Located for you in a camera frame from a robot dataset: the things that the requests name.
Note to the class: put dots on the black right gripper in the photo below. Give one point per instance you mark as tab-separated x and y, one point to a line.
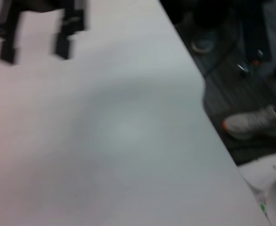
46	4

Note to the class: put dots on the white sneaker orange trim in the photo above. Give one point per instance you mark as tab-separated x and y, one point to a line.
248	122

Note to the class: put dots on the bystander in dark clothes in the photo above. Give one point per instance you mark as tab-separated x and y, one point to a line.
255	28

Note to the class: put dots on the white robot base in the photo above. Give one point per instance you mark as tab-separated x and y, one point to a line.
270	179

